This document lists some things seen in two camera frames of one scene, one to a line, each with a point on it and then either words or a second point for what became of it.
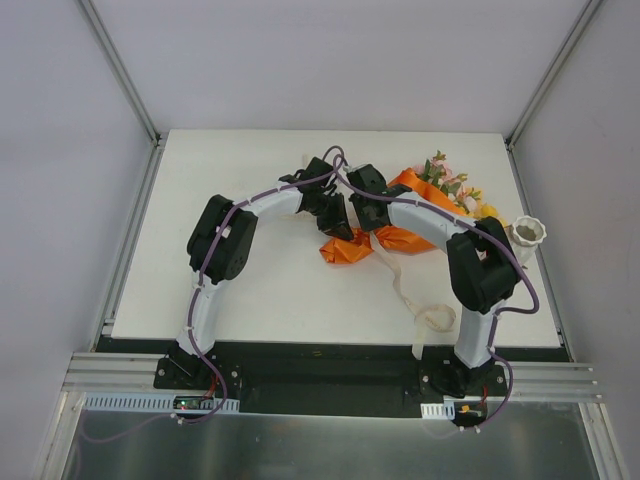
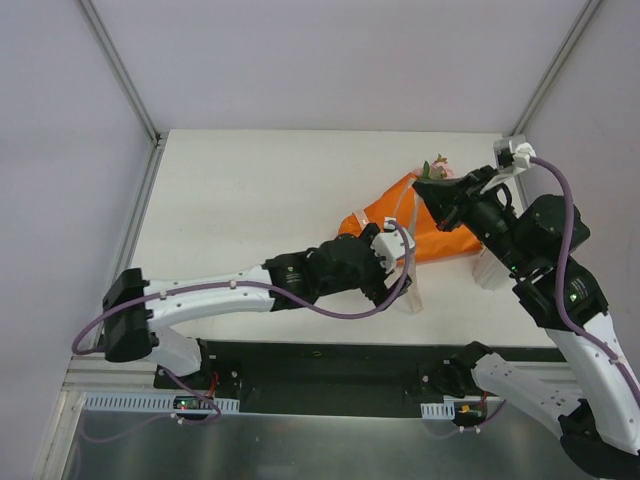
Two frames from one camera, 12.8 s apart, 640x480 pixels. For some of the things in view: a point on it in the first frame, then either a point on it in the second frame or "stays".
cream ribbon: [433, 318] → [413, 286]
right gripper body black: [370, 215] → [461, 198]
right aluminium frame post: [582, 23] stays
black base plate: [336, 377] stays
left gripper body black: [333, 218] → [373, 262]
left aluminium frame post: [122, 72] stays
